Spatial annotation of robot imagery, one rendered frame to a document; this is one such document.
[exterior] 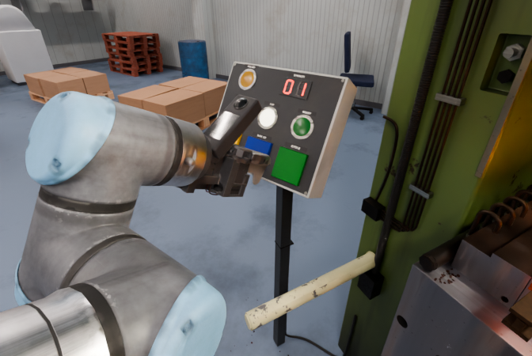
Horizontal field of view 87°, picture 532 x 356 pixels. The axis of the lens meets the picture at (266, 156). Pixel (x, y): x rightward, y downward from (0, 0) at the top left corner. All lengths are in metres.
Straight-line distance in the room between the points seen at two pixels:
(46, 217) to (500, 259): 0.61
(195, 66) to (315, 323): 4.86
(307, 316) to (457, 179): 1.08
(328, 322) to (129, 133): 1.42
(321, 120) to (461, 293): 0.40
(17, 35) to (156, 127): 6.78
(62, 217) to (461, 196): 0.71
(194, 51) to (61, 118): 5.33
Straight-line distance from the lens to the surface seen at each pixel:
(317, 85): 0.68
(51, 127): 0.32
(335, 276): 0.92
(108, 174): 0.31
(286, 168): 0.66
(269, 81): 0.74
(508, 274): 0.60
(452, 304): 0.61
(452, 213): 0.78
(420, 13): 0.76
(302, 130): 0.66
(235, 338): 1.54
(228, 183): 0.44
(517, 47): 0.68
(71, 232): 0.33
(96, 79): 5.15
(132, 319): 0.23
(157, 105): 3.19
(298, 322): 1.57
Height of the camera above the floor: 1.34
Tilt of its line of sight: 28 degrees down
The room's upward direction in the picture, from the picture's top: straight up
